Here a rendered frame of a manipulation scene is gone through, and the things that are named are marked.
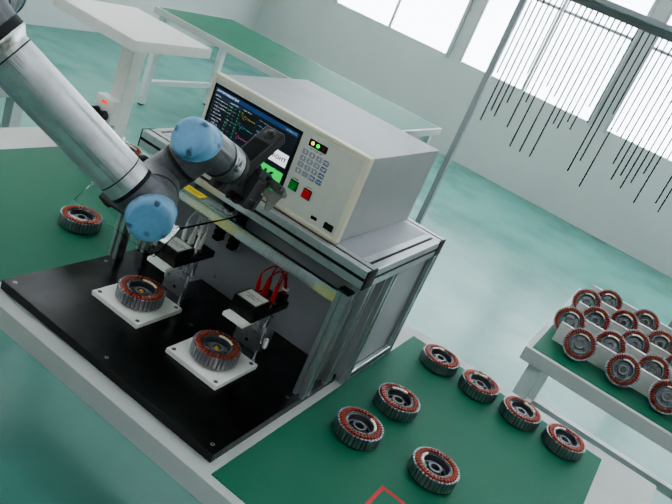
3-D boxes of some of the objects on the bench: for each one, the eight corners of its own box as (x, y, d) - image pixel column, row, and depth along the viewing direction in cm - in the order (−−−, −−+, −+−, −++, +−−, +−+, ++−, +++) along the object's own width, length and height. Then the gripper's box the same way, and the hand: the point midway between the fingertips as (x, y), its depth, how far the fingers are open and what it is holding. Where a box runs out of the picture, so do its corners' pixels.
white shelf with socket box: (98, 179, 224) (135, 40, 207) (24, 128, 237) (53, -7, 220) (174, 171, 254) (212, 49, 237) (105, 126, 267) (136, 7, 250)
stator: (215, 378, 152) (220, 364, 150) (178, 349, 156) (183, 336, 154) (246, 362, 161) (252, 349, 160) (211, 335, 165) (215, 322, 164)
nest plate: (135, 329, 159) (137, 324, 158) (91, 294, 164) (92, 289, 163) (181, 312, 171) (182, 308, 171) (138, 280, 177) (139, 276, 176)
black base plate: (209, 463, 134) (213, 454, 133) (-1, 287, 157) (1, 279, 156) (333, 381, 174) (336, 374, 173) (151, 251, 197) (153, 244, 196)
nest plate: (214, 391, 150) (216, 386, 149) (164, 351, 155) (166, 347, 155) (256, 368, 163) (258, 364, 162) (208, 333, 168) (210, 329, 168)
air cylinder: (255, 354, 168) (263, 335, 166) (232, 336, 171) (239, 318, 168) (267, 348, 172) (275, 329, 170) (244, 331, 175) (252, 313, 173)
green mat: (496, 715, 110) (497, 714, 110) (210, 474, 132) (211, 473, 132) (601, 459, 190) (602, 459, 190) (413, 336, 212) (413, 335, 212)
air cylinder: (182, 300, 176) (189, 282, 174) (161, 284, 179) (167, 266, 177) (196, 295, 181) (202, 277, 179) (175, 280, 183) (181, 262, 181)
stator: (458, 476, 159) (465, 463, 158) (447, 504, 149) (454, 491, 148) (414, 449, 162) (421, 437, 161) (400, 475, 152) (407, 463, 150)
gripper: (191, 172, 133) (238, 203, 153) (237, 202, 129) (280, 230, 149) (216, 134, 133) (260, 169, 153) (263, 163, 129) (302, 195, 149)
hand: (275, 186), depth 150 cm, fingers open, 4 cm apart
